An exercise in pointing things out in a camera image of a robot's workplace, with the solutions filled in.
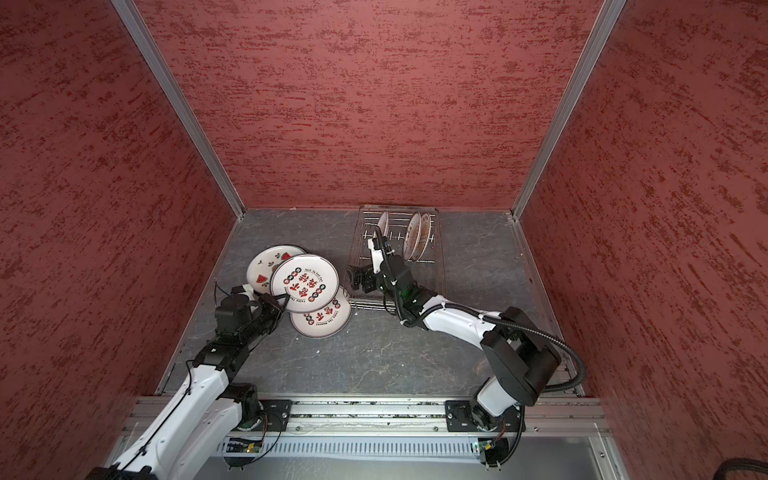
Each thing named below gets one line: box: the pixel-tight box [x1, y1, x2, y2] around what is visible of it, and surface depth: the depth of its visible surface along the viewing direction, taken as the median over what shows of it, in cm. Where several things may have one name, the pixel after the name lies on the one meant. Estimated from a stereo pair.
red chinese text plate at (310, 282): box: [270, 254, 340, 313], surface depth 88 cm
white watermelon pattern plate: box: [246, 245, 307, 295], surface depth 103 cm
